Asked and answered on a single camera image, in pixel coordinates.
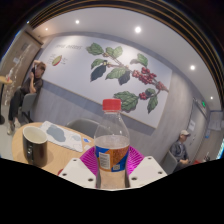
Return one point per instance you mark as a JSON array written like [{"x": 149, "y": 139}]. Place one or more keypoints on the person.
[
  {"x": 180, "y": 151},
  {"x": 28, "y": 88}
]

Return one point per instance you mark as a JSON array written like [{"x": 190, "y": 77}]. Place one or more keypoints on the small round wooden table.
[{"x": 4, "y": 80}]

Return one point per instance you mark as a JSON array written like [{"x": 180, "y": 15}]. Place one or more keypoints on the wooden wall panel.
[{"x": 18, "y": 55}]

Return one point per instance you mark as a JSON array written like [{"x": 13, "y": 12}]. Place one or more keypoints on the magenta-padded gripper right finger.
[{"x": 148, "y": 170}]

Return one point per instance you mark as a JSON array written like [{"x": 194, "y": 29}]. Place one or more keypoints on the green exit sign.
[{"x": 203, "y": 104}]

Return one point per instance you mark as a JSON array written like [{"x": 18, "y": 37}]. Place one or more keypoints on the ceiling spotlights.
[{"x": 137, "y": 29}]

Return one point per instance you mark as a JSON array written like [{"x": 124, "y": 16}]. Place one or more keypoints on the grey chair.
[
  {"x": 28, "y": 105},
  {"x": 167, "y": 163},
  {"x": 83, "y": 126}
]

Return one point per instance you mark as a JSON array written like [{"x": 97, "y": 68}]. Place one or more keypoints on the black mug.
[{"x": 35, "y": 151}]

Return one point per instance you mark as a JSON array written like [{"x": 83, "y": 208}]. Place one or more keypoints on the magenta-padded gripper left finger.
[{"x": 78, "y": 171}]

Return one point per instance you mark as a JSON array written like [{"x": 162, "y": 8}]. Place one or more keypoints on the coffee plant wall mural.
[{"x": 76, "y": 71}]

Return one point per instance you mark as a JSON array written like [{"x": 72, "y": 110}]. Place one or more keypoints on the clear red-capped drink bottle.
[{"x": 111, "y": 150}]

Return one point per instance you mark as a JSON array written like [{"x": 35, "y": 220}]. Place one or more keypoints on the wall notice board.
[{"x": 216, "y": 120}]

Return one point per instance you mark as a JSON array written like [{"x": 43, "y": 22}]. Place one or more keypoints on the white printed paper sheet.
[{"x": 61, "y": 135}]

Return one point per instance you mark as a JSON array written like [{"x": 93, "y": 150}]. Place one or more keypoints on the white wall notice sheet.
[{"x": 191, "y": 125}]

